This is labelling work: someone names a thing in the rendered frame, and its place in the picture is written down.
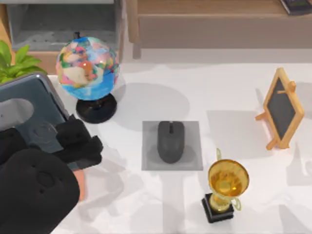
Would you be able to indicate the pulled-out drawer grey pierced inside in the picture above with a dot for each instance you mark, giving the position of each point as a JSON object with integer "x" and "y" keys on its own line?
{"x": 65, "y": 26}

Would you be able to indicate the grey square mouse pad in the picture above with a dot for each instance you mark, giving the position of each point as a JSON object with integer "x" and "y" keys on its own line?
{"x": 192, "y": 146}

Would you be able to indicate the dark book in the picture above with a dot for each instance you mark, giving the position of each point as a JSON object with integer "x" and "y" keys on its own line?
{"x": 296, "y": 6}

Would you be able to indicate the green leafy plant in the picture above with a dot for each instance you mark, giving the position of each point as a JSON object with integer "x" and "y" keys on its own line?
{"x": 17, "y": 64}

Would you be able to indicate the gold trophy on black base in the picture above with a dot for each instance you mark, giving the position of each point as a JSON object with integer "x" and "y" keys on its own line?
{"x": 228, "y": 181}

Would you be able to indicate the colourful globe on black stand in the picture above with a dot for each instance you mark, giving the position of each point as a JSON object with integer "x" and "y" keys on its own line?
{"x": 85, "y": 70}

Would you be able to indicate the dark grey computer mouse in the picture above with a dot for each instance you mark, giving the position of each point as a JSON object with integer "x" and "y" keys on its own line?
{"x": 170, "y": 146}

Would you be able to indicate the wooden framed blackboard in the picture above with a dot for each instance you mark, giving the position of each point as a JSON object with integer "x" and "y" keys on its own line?
{"x": 282, "y": 114}

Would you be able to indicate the wooden open shelf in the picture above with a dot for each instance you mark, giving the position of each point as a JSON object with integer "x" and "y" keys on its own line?
{"x": 219, "y": 29}

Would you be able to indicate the shallow salmon-coloured box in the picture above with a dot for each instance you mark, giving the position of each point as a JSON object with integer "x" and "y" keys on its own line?
{"x": 81, "y": 182}

